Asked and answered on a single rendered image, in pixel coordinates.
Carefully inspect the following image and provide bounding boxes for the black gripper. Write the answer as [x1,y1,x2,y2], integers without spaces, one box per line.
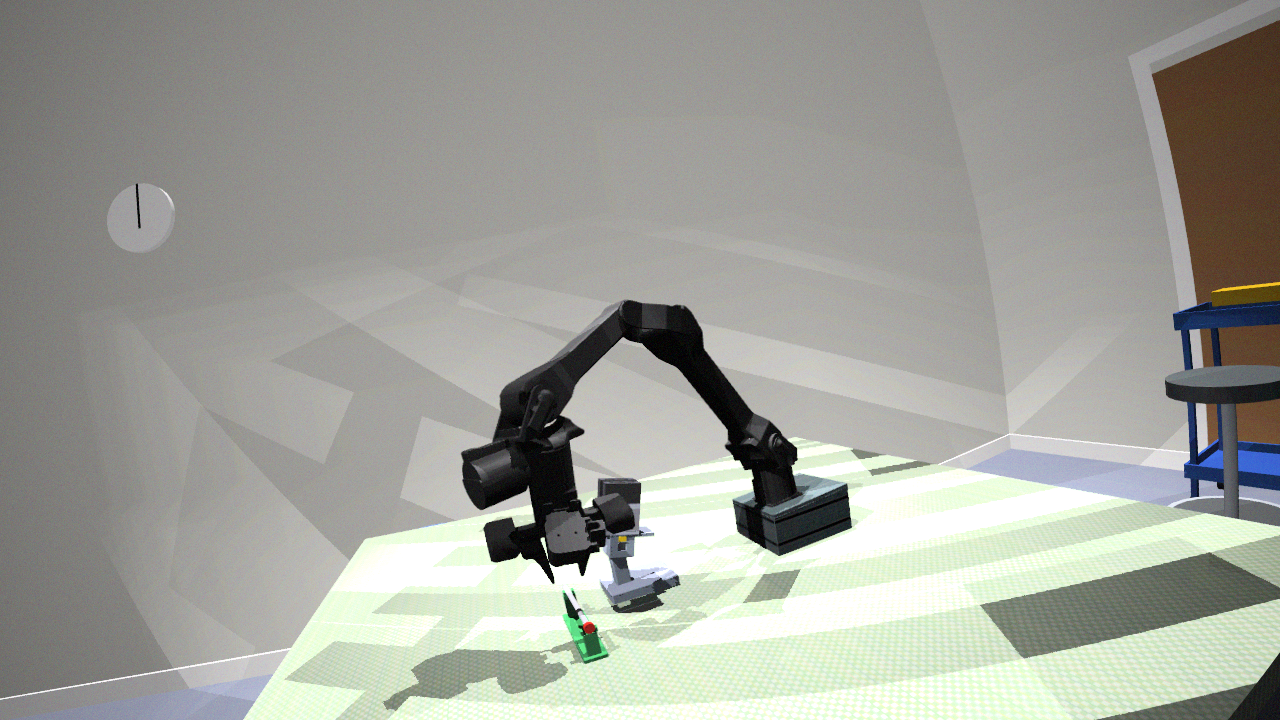
[483,478,635,584]

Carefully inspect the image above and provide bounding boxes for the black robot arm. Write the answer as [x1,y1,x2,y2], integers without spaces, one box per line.
[461,299,803,568]

